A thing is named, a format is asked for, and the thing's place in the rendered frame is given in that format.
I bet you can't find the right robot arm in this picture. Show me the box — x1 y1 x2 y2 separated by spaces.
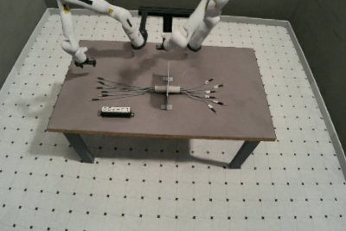
57 0 144 63

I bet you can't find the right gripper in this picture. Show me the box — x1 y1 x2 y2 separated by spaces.
74 58 96 68

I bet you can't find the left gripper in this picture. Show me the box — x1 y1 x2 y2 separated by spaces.
156 43 169 52

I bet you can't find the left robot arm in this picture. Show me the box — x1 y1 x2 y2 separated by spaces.
161 0 228 51

